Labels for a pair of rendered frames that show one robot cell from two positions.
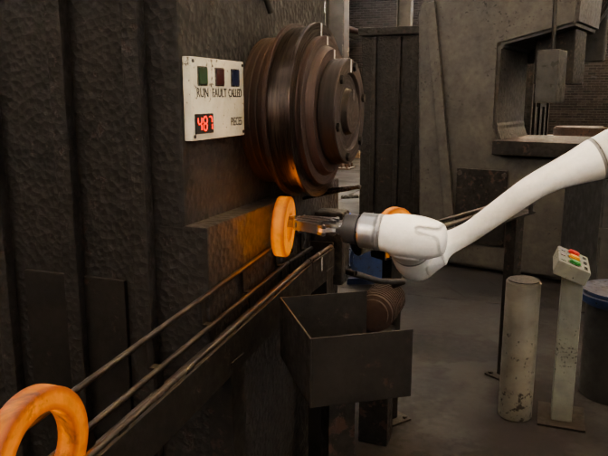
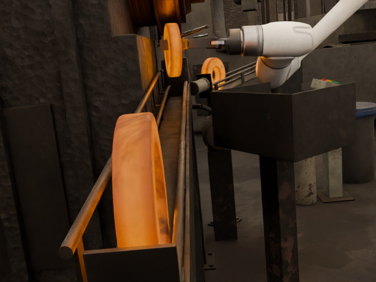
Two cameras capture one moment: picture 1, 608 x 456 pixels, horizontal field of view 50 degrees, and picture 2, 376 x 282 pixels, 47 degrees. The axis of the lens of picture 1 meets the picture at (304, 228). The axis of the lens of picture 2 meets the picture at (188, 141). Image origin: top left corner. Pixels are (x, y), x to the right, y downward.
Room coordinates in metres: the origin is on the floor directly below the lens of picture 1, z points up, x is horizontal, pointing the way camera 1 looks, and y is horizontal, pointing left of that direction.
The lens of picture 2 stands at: (0.42, 0.46, 0.82)
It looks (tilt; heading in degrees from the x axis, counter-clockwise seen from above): 12 degrees down; 341
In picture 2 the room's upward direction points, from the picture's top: 6 degrees counter-clockwise
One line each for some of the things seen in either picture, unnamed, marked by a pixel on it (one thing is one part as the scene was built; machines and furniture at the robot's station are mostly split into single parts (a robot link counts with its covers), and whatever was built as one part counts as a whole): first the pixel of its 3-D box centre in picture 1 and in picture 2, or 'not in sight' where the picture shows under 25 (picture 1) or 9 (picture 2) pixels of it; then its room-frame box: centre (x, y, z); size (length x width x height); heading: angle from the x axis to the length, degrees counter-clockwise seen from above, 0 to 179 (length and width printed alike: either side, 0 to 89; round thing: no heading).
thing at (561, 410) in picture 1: (567, 337); (331, 139); (2.21, -0.94, 0.31); 0.24 x 0.16 x 0.62; 159
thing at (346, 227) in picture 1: (341, 227); (225, 42); (1.59, -0.09, 0.84); 0.09 x 0.08 x 0.07; 70
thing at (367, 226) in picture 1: (370, 231); (249, 41); (1.57, -0.16, 0.83); 0.09 x 0.06 x 0.09; 160
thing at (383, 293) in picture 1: (379, 361); (220, 176); (2.10, -0.26, 0.27); 0.22 x 0.13 x 0.53; 159
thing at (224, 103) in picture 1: (216, 99); not in sight; (1.56, 0.20, 1.15); 0.26 x 0.02 x 0.18; 159
